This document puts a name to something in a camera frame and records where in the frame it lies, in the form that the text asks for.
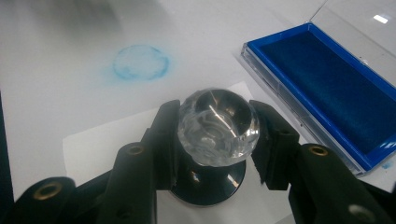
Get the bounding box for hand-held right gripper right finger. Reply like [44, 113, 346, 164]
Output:
[248, 99, 301, 191]

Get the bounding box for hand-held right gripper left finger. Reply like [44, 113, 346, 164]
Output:
[141, 99, 182, 191]

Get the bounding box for black stamp with crystal knob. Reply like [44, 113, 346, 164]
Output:
[169, 88, 262, 207]

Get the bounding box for white paper sheet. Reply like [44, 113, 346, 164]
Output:
[62, 81, 295, 224]

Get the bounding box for blue ink pad clear case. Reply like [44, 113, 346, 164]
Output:
[240, 0, 396, 177]

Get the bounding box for blue ink ring stain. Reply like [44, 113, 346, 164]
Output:
[110, 44, 172, 82]

